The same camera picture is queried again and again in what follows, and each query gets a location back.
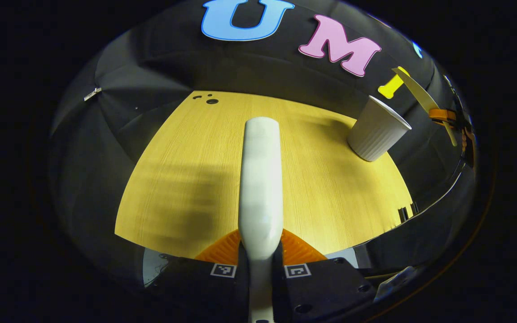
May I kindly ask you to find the white ribbed garbage bin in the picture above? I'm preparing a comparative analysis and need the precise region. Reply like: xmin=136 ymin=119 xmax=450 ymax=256
xmin=347 ymin=95 xmax=412 ymax=162

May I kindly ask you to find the white plastic dustpan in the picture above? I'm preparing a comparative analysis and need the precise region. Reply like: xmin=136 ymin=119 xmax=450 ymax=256
xmin=392 ymin=66 xmax=458 ymax=147

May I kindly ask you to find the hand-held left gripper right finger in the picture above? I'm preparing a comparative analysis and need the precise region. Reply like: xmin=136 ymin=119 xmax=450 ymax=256
xmin=272 ymin=229 xmax=379 ymax=323

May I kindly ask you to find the black backdrop cloth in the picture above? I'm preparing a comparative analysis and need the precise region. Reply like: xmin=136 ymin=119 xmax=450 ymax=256
xmin=48 ymin=0 xmax=479 ymax=288

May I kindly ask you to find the wooden desktop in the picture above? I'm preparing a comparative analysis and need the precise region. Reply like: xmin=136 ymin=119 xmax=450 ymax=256
xmin=114 ymin=91 xmax=414 ymax=261

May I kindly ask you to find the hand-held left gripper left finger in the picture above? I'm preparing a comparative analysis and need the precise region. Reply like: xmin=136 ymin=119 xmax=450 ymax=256
xmin=144 ymin=229 xmax=250 ymax=323

